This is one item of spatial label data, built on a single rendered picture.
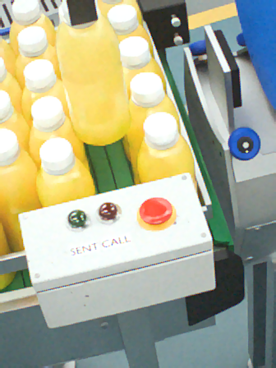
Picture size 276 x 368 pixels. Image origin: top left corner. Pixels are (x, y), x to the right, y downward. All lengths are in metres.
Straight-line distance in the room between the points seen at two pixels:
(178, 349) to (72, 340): 0.90
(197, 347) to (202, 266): 1.17
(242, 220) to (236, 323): 0.91
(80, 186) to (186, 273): 0.18
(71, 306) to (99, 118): 0.22
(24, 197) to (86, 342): 0.27
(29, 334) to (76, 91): 0.39
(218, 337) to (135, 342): 1.02
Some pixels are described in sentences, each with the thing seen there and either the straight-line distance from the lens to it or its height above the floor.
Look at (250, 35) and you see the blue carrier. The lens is 1.40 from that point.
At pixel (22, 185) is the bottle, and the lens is 1.22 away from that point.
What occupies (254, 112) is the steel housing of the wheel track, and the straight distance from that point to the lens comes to 1.43.
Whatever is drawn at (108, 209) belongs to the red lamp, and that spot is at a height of 1.11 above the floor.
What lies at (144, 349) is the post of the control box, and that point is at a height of 0.85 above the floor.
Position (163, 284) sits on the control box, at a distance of 1.12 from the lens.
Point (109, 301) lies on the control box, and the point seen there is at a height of 1.03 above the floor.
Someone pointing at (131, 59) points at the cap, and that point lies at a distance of 1.27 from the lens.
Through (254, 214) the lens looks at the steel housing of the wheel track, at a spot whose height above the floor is 0.85.
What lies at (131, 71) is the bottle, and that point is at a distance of 1.29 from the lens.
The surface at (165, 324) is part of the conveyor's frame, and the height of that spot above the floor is 0.77.
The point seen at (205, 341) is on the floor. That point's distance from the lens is 2.28.
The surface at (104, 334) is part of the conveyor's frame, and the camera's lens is 1.39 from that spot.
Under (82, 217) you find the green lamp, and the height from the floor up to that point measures 1.11.
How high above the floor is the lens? 1.96
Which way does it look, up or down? 50 degrees down
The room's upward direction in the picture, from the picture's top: 10 degrees counter-clockwise
